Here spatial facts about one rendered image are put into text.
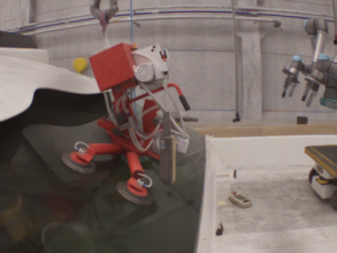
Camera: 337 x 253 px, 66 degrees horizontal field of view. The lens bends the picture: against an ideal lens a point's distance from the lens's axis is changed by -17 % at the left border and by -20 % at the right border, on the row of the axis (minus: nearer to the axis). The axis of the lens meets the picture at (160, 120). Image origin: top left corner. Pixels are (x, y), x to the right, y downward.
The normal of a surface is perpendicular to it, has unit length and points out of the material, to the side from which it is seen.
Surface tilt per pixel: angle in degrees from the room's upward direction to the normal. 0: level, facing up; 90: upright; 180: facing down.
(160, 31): 90
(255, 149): 90
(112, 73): 90
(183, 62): 90
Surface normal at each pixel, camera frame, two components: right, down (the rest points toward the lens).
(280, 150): -0.26, 0.17
